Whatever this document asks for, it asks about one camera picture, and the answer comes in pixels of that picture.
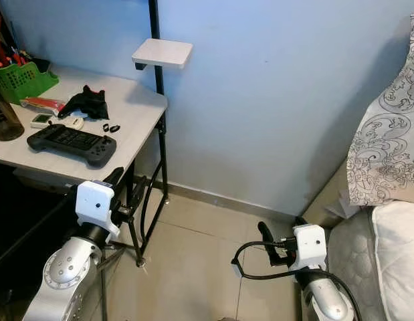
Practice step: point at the black handheld game console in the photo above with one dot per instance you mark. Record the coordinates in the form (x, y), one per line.
(71, 142)

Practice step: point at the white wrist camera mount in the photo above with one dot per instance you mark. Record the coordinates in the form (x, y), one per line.
(94, 204)
(311, 247)

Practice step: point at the small white remote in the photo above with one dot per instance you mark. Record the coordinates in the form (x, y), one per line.
(73, 123)

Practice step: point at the grey quilted mattress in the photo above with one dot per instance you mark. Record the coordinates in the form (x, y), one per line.
(354, 267)

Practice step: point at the dark tinted bottle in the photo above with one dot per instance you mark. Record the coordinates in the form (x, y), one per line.
(6, 120)

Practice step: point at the green plastic basket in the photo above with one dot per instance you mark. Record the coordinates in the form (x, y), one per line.
(26, 81)

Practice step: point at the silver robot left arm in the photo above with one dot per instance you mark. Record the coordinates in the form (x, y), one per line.
(66, 271)

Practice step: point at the grey floral print pillow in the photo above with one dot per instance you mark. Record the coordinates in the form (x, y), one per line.
(387, 134)

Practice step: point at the small white screen device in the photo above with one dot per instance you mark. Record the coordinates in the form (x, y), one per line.
(42, 121)

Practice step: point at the grey under-desk tray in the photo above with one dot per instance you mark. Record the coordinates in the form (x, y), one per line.
(43, 179)

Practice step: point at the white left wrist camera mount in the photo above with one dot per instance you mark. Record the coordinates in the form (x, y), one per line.
(94, 204)

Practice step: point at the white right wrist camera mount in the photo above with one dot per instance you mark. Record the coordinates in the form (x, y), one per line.
(311, 247)

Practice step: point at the white bed sheet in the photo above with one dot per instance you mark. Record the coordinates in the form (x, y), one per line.
(400, 267)

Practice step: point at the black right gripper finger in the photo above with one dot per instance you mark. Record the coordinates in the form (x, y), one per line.
(300, 221)
(267, 237)

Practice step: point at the white desk with black frame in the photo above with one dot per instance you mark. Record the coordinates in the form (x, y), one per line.
(140, 100)

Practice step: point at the small white shelf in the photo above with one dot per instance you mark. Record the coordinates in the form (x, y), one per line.
(164, 51)

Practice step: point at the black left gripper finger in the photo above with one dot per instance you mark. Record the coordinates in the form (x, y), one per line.
(114, 176)

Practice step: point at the small black clip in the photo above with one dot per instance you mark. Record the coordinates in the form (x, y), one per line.
(115, 128)
(106, 128)

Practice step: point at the black glove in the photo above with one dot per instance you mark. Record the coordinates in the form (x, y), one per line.
(86, 103)

